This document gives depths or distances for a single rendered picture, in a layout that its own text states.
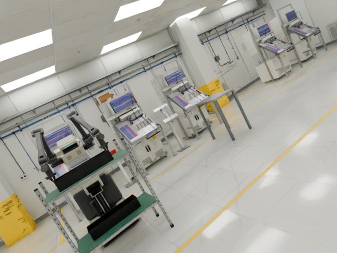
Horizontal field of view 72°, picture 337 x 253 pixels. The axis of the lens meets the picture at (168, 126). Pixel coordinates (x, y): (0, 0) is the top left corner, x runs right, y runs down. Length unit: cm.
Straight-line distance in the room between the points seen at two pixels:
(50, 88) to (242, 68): 644
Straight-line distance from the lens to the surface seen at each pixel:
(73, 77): 669
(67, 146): 295
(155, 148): 515
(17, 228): 621
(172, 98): 549
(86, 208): 338
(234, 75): 890
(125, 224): 252
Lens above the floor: 131
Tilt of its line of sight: 8 degrees down
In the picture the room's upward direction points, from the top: 28 degrees counter-clockwise
